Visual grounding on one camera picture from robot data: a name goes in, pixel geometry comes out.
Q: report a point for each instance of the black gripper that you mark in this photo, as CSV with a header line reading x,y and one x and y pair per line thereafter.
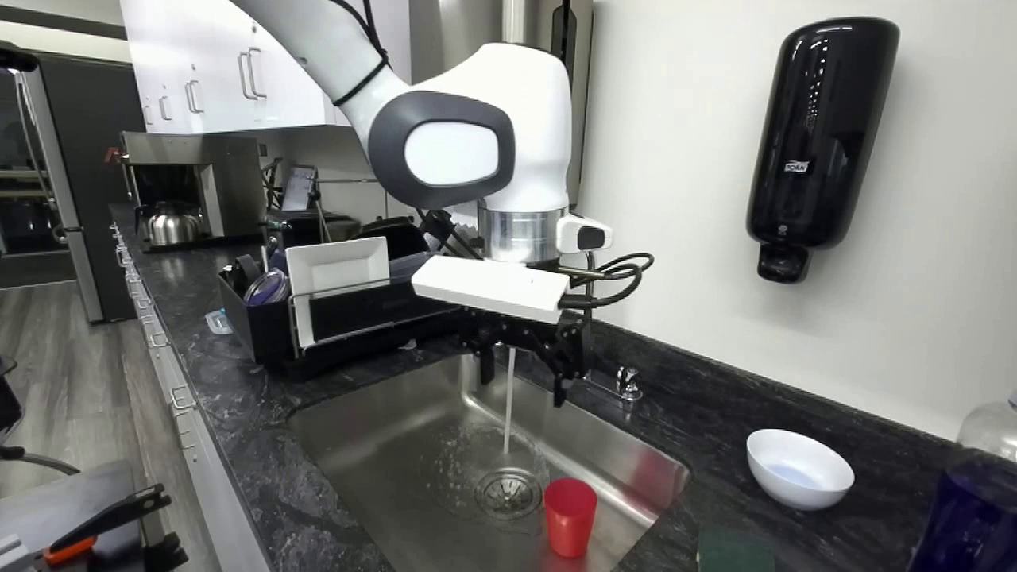
x,y
513,333

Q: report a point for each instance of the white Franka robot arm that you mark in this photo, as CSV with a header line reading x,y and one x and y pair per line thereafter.
x,y
319,41

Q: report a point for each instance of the metal sink drain strainer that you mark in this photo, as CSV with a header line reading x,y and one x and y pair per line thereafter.
x,y
508,493

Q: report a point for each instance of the stainless steel sink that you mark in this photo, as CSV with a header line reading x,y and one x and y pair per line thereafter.
x,y
402,457

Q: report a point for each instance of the black dish rack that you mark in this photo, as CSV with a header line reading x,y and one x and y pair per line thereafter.
x,y
360,327

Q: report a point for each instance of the red plastic cup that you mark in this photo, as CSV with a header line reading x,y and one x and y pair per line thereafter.
x,y
569,518

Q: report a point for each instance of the white plastic tray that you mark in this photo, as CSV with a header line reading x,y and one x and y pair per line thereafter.
x,y
337,265

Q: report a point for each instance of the green sponge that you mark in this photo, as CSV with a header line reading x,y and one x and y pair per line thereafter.
x,y
735,555

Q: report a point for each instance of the white bowl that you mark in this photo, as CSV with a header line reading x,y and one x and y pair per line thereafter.
x,y
798,471

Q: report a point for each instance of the small white blue sticker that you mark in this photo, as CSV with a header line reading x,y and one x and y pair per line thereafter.
x,y
221,323

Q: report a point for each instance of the white base cabinet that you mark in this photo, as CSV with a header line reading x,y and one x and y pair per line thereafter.
x,y
212,498

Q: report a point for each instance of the silver kettle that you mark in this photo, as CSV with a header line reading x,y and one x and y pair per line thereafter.
x,y
172,226

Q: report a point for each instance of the stainless steel appliance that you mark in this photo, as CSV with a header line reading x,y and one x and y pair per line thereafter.
x,y
191,147

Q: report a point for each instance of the orange black hand tool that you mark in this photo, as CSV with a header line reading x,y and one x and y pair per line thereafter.
x,y
106,512

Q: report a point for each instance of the clear glass container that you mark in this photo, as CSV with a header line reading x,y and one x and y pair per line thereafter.
x,y
996,431

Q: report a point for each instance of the blue soap bottle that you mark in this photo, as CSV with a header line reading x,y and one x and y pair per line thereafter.
x,y
971,528

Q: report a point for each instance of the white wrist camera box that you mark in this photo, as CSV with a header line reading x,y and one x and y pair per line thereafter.
x,y
489,287

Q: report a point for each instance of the black wall soap dispenser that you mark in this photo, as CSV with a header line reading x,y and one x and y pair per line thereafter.
x,y
821,139

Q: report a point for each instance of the white wall cabinet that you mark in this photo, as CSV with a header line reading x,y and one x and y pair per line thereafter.
x,y
179,41

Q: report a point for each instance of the grey metal shelf frame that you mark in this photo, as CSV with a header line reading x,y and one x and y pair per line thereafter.
x,y
63,193

